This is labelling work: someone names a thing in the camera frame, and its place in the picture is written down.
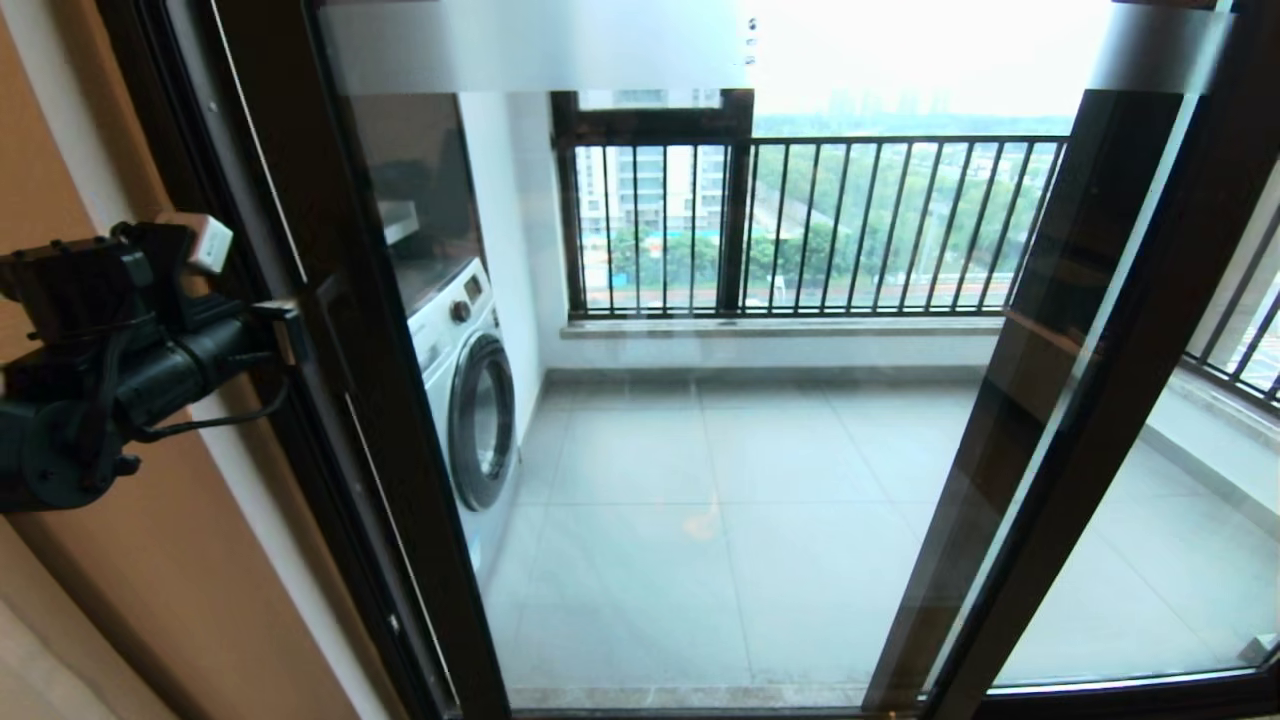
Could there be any dark balcony window frame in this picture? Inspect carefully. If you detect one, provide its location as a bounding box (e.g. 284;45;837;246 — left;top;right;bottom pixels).
548;90;753;321

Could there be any black balcony railing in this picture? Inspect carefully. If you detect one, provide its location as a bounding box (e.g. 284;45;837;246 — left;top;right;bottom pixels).
570;135;1069;319

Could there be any grey stone side sill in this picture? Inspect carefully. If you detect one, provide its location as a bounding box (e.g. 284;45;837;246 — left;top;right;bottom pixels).
1140;365;1280;456

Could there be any dark outer door frame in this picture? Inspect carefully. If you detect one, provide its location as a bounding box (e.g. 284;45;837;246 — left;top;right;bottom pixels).
95;0;451;720

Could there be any white shelf board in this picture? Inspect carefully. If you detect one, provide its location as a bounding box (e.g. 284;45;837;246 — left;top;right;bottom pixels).
378;200;419;246

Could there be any silver front-load washing machine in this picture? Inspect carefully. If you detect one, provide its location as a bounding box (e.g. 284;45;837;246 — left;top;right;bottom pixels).
405;258;523;581

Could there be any dark framed sliding glass door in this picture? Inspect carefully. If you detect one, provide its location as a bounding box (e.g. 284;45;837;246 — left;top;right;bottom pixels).
210;0;1280;720

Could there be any grey stone balcony sill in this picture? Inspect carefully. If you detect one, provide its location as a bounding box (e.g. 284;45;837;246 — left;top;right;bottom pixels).
558;315;1003;341

